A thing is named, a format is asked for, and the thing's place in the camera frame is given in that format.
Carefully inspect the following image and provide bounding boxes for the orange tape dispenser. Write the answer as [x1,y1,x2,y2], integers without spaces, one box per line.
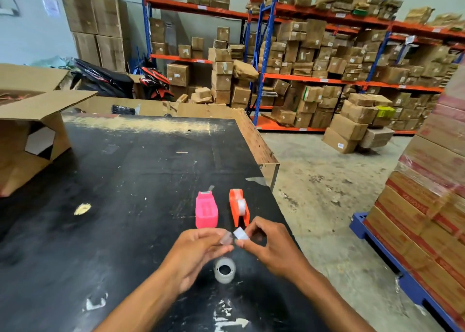
[228,189,251,229]

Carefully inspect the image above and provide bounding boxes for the stack of shrink-wrapped red-striped cartons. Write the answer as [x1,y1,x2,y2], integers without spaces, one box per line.
[364,62,465,323]

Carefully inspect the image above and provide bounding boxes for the black ribbed object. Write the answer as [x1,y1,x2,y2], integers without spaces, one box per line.
[110,104,137,116]

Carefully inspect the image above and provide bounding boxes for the wide blue orange shelf rack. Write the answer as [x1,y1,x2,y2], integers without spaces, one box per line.
[250,0,465,136]

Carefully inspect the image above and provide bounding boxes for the person's left forearm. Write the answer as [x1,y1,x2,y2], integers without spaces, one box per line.
[94,266,184,332]

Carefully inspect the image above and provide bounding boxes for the blue plastic pallet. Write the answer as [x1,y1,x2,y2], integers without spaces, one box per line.
[349,212,465,332]

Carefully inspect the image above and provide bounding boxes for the narrow blue orange shelf rack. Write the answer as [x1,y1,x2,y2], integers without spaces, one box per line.
[140,0,256,112]

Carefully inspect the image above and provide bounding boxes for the person's right hand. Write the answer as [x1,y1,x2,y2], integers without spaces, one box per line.
[235,216,314,281]

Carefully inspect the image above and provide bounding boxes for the person's right forearm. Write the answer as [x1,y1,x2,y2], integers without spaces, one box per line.
[289,258,377,332]

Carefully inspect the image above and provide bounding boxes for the white paper notice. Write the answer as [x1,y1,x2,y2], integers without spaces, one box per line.
[40,0,61,17]

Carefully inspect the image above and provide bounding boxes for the clear tape roll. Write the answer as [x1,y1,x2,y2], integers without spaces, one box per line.
[213,257,237,285]

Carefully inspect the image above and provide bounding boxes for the loose pile of cardboard boxes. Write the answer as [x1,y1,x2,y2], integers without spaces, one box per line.
[321,93,396,155]

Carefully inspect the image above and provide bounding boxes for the black and red motorcycle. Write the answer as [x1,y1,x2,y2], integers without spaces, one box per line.
[70,57,176,102]

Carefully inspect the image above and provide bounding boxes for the stacks of brown cardboard cartons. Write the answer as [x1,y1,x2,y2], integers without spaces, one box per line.
[149,0,261,110]

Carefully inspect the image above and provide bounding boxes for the pink tape dispenser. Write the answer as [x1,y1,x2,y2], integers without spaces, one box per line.
[195,186,219,230]

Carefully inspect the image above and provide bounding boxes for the large brown cardboard box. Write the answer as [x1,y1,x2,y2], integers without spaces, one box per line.
[71,32,101,67]
[59,0,99,35]
[90,0,129,40]
[96,35,128,73]

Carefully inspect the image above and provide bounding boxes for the clear tape strip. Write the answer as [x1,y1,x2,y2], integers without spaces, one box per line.
[219,227,251,245]

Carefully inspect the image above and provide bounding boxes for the open brown cardboard box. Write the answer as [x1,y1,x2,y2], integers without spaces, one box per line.
[0,63,98,198]

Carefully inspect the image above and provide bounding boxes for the person's left hand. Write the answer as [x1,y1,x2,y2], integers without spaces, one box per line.
[159,228,235,296]

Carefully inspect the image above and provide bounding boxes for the green plastic bag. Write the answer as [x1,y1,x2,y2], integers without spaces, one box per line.
[32,55,75,69]

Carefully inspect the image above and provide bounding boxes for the rows of shelved cardboard boxes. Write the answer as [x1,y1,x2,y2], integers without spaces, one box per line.
[246,0,465,132]

